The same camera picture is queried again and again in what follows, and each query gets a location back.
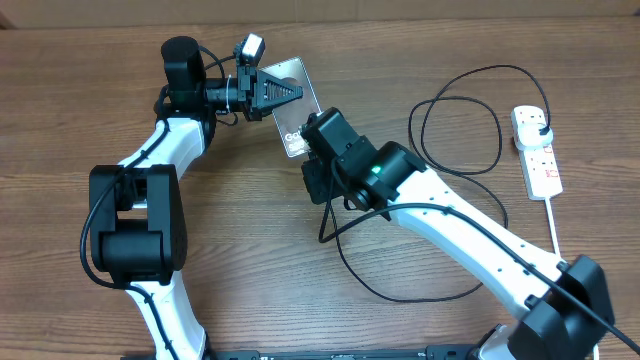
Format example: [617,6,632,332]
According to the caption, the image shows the black USB charger cable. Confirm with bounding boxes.
[327,64,553,304]

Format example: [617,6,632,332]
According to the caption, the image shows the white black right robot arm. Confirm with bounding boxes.
[300,108,615,360]

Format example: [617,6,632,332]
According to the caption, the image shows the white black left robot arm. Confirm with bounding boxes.
[80,33,303,359]

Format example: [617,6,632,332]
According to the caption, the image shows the white charger plug adapter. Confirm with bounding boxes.
[514,123,554,151]

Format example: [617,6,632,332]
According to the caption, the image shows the white power strip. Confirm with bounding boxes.
[511,105,563,200]

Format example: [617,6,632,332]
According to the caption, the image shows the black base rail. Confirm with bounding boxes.
[119,343,481,360]

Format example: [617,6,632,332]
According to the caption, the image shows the white power strip cord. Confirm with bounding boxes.
[543,197,564,259]

